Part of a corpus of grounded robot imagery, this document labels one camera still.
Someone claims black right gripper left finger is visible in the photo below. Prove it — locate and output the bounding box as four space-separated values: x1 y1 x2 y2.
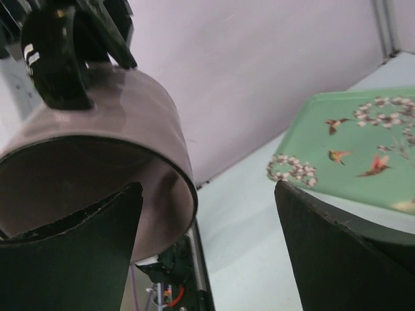
1 182 143 311

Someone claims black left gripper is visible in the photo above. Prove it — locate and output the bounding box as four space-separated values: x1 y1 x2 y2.
1 0 137 69

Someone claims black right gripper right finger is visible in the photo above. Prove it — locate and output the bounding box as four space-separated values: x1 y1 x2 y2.
274 181 414 310

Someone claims pink ribbed mug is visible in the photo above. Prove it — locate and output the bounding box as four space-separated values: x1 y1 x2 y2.
0 6 198 263

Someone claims green floral tray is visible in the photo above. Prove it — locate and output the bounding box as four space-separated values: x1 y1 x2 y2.
266 87 414 214

